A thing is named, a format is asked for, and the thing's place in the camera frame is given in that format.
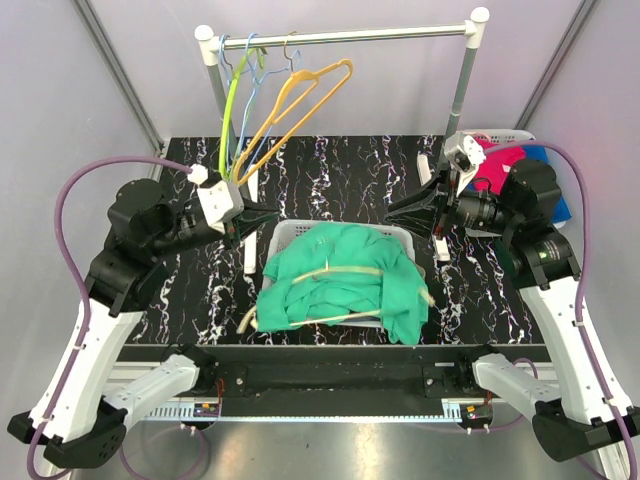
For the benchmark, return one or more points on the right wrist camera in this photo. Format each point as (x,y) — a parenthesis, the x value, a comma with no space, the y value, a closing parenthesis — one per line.
(465,156)

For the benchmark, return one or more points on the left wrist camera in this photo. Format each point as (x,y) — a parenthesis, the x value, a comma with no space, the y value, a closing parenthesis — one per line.
(220,204)

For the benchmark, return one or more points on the white clothes rack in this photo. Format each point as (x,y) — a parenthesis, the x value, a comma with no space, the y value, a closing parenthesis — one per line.
(472,30)

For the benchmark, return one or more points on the cream white hanger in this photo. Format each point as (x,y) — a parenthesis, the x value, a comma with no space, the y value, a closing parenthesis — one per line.
(250,317)

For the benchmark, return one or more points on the white side basket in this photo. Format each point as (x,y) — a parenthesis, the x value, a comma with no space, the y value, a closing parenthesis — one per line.
(499,136)

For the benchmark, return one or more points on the pink folded shirt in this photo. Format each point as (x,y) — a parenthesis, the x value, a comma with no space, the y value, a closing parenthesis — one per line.
(494,170)

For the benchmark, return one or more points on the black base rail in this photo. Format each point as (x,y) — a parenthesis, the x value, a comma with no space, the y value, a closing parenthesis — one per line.
(296,383)

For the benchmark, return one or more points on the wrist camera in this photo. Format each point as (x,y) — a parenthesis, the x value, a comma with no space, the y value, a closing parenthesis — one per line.
(465,156)
(220,204)

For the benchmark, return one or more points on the lime green hanger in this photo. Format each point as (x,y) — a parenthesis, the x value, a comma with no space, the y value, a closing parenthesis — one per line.
(228,138)

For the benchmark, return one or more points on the green tank top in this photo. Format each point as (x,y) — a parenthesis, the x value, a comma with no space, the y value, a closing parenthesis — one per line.
(396,293)

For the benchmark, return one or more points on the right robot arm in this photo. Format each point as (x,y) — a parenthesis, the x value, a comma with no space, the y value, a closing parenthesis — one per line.
(574,417)

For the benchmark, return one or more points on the white plastic basket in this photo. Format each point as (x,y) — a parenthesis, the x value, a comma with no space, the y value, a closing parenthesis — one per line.
(286,231)

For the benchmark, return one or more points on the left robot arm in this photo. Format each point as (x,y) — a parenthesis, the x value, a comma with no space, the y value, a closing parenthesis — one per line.
(77,423)

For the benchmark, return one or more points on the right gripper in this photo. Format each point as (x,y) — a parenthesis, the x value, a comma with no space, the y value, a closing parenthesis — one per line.
(422,216)

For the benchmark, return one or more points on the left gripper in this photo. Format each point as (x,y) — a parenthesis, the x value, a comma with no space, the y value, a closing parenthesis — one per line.
(246,223)

